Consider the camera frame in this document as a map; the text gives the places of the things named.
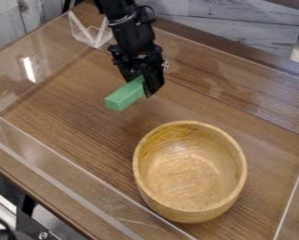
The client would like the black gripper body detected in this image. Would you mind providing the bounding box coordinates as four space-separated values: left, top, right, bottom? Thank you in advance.
108 17 165 69

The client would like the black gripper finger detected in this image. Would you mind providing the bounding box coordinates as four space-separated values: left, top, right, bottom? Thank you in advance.
140 61 164 98
116 61 140 83

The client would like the green rectangular block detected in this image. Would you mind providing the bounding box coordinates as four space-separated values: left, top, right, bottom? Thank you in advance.
105 76 145 112

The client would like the brown wooden bowl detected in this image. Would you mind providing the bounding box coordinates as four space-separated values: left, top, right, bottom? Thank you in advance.
132 121 248 223

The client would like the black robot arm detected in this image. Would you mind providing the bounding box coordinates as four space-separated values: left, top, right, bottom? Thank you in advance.
92 0 165 98

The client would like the clear acrylic corner bracket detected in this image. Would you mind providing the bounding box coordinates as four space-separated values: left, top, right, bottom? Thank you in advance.
68 11 112 49

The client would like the clear acrylic tray wall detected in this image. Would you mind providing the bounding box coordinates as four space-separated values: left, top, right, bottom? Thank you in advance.
0 17 299 240

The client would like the black table leg frame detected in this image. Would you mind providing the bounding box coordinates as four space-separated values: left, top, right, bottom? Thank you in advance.
16 195 60 240

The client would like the black cable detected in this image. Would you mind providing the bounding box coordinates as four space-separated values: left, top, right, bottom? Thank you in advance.
0 217 18 240

